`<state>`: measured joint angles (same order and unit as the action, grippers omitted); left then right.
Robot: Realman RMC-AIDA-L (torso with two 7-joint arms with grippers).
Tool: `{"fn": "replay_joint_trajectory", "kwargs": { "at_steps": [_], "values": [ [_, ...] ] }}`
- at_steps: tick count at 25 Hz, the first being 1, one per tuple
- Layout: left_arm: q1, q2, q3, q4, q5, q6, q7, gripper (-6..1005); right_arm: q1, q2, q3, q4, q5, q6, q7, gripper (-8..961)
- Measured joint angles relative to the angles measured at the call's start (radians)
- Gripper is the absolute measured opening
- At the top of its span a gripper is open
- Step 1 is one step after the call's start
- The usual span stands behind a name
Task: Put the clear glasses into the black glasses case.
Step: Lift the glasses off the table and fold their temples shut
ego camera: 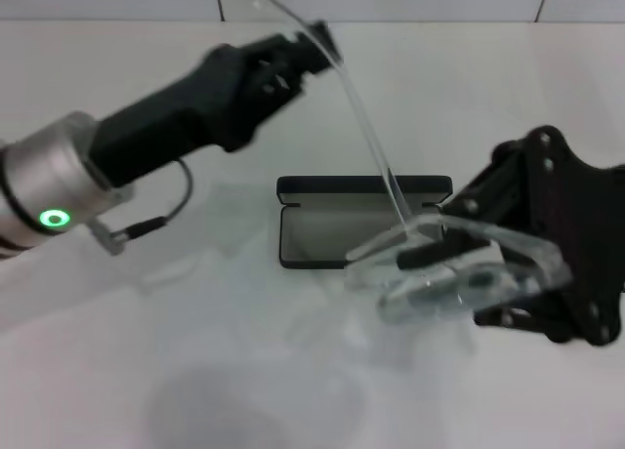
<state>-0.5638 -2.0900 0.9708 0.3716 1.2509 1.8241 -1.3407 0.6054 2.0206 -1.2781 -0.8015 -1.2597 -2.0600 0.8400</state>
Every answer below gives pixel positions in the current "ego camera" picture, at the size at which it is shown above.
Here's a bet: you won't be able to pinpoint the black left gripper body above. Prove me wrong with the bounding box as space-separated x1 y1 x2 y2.
90 35 314 190

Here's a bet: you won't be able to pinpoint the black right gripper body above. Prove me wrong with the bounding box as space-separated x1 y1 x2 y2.
438 124 625 347

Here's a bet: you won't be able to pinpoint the clear white glasses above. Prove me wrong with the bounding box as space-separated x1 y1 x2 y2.
241 0 572 326

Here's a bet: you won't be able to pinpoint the black glasses case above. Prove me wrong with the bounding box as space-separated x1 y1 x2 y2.
275 175 454 269

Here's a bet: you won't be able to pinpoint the left gripper cable with plug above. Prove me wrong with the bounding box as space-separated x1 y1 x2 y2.
114 158 194 243

